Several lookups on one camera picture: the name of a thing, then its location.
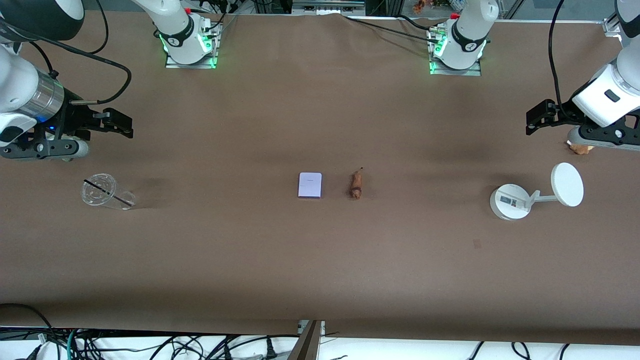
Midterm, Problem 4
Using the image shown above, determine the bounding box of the brown lion statue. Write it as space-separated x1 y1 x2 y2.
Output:
349 167 365 201

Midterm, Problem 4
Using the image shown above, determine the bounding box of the white round phone stand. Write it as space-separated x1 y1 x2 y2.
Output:
489 162 585 221

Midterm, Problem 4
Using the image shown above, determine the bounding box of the black drinking straw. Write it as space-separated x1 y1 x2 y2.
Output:
83 178 134 207

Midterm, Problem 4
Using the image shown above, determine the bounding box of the clear plastic cup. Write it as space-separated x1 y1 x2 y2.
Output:
81 173 136 211

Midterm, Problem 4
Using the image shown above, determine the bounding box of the brown paper table cover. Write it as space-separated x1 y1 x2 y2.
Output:
0 10 640 347

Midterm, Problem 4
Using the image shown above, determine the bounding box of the brown wooden beam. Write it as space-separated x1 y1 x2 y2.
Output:
287 320 324 360

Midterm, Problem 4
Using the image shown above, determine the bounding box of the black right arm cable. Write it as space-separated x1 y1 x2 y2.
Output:
0 0 133 106

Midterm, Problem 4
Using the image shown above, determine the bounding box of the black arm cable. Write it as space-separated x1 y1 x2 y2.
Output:
0 0 133 106
547 0 574 119

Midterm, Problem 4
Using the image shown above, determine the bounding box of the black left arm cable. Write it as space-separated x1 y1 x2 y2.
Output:
547 0 574 119

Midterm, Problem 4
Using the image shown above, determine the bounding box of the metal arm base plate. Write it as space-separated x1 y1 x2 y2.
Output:
428 25 483 77
164 22 221 70

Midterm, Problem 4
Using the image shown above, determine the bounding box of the short black table cable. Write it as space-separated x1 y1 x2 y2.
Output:
397 14 434 32

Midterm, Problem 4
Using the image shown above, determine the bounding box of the long black table cable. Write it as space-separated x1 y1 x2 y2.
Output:
342 15 443 45

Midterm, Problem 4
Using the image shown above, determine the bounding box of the thick black floor cable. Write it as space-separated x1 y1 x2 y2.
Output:
0 302 54 347

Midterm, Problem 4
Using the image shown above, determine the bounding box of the aluminium frame rail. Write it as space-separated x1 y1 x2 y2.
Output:
292 0 366 14

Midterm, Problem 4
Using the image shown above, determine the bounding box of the small metal table bracket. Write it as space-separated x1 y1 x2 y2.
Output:
297 319 327 337

